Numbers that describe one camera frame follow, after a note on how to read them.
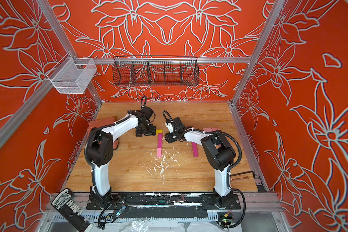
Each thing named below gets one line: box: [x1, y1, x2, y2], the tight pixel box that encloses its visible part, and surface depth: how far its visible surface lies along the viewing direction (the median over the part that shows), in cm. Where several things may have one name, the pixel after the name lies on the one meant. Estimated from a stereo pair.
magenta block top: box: [158, 132, 163, 144], surface depth 100 cm
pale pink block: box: [156, 147, 162, 158], surface depth 92 cm
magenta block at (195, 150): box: [191, 141, 199, 158], surface depth 94 cm
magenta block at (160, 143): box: [157, 140, 163, 148], surface depth 98 cm
